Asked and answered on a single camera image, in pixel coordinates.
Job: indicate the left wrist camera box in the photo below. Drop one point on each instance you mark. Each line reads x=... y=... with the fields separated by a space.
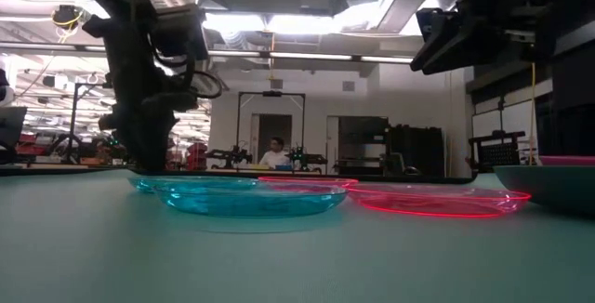
x=181 y=31

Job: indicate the person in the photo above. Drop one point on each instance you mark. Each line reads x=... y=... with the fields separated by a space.
x=275 y=158

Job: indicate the dark shelf unit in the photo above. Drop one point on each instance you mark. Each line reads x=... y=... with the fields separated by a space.
x=362 y=131

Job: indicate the opaque pink plate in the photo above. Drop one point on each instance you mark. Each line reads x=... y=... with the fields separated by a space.
x=567 y=160

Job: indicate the black cart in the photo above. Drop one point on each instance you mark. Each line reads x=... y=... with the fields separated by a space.
x=499 y=154

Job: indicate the black gantry frame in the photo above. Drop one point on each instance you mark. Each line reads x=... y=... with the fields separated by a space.
x=272 y=93
x=73 y=122

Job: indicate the large clear pink plate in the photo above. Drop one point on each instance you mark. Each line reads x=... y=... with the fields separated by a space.
x=437 y=203

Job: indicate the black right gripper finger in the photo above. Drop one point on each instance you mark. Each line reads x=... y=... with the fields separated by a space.
x=469 y=54
x=441 y=47

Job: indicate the long ceiling light bar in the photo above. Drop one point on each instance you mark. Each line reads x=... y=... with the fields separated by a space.
x=307 y=56

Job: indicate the dark teal bowl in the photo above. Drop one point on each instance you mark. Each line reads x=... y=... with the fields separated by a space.
x=548 y=187

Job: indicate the small clear pink plate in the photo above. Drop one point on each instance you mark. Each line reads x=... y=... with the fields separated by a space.
x=307 y=180

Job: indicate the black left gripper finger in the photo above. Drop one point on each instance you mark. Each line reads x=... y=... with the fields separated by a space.
x=162 y=140
x=135 y=149

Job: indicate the large clear blue plate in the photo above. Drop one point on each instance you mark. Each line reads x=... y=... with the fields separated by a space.
x=251 y=205

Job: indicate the dark monitor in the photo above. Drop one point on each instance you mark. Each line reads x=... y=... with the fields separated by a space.
x=11 y=124

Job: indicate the green table mat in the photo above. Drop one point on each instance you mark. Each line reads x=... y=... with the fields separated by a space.
x=139 y=256

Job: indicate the background black robot arm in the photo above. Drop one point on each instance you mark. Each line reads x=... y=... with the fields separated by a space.
x=307 y=158
x=228 y=155

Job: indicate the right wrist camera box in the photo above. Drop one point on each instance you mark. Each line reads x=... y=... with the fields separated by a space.
x=434 y=24

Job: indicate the small clear blue plate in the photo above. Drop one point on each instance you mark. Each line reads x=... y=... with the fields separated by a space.
x=144 y=184

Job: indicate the black cabinet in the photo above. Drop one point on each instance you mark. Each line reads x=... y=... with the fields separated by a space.
x=418 y=149

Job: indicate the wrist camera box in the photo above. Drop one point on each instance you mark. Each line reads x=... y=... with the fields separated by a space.
x=181 y=31
x=434 y=24

